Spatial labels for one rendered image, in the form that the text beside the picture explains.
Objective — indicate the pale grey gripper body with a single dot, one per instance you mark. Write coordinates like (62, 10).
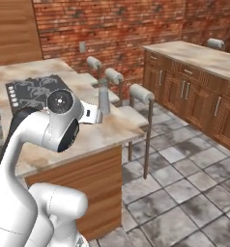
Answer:
(99, 116)

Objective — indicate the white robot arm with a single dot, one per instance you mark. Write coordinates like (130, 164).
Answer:
(20, 151)

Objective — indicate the grey padded bar stool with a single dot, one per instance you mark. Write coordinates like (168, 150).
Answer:
(141, 93)
(114, 76)
(93, 62)
(215, 43)

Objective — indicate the black hob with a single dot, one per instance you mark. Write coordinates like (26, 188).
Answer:
(33, 90)

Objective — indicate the wooden island cabinet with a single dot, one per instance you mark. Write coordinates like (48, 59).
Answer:
(94, 189)

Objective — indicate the wooden cupboard run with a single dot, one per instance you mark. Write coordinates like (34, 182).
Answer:
(191, 90)

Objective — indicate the tall wooden cabinet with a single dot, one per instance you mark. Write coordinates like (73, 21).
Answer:
(14, 30)

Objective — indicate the grey wall socket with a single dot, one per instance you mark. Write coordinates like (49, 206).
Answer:
(82, 47)

